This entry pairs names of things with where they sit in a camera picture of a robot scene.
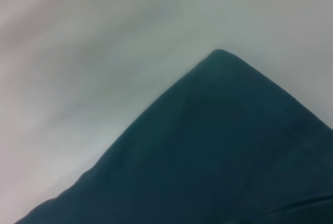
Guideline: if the teal t-shirt with FREE print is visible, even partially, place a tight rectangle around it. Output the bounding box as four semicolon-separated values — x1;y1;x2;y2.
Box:
14;49;333;224

